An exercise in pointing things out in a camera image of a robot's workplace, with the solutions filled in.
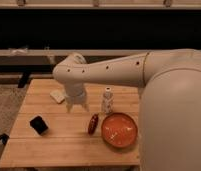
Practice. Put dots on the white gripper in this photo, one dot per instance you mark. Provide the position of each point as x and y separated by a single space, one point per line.
75 94

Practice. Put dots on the black ceramic cup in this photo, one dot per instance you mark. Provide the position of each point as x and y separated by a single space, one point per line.
39 125

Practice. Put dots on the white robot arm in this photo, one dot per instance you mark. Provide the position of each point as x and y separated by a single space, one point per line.
169 118

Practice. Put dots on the white patterned ceramic bottle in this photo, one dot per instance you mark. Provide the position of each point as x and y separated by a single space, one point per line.
107 101

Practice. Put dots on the dark red small dish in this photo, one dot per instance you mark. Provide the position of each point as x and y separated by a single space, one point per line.
93 124

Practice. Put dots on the orange lacquer bowl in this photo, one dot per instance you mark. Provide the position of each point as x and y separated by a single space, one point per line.
119 130

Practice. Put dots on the black clamp at table edge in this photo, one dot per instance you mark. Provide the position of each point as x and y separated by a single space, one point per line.
4 138

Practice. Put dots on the black table support bracket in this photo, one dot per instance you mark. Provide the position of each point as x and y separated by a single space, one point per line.
24 79

